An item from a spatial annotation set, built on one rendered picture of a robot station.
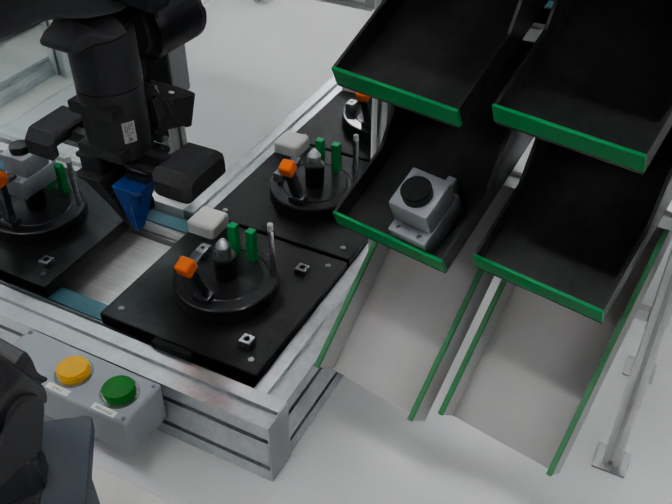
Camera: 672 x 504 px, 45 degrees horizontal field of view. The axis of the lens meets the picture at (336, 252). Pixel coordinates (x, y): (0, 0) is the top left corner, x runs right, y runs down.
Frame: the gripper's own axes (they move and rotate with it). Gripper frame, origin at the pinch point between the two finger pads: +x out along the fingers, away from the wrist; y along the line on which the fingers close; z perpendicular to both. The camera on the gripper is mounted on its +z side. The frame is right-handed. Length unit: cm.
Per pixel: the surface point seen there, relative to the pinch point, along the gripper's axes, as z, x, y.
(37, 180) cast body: 19.3, 21.0, 36.9
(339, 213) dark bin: 12.2, 4.5, -15.6
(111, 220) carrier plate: 23.7, 28.3, 28.8
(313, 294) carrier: 23.2, 28.4, -5.9
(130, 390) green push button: -1.5, 28.2, 5.0
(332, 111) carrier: 68, 28, 15
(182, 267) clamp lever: 10.8, 18.5, 4.9
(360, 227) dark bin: 11.7, 5.0, -18.3
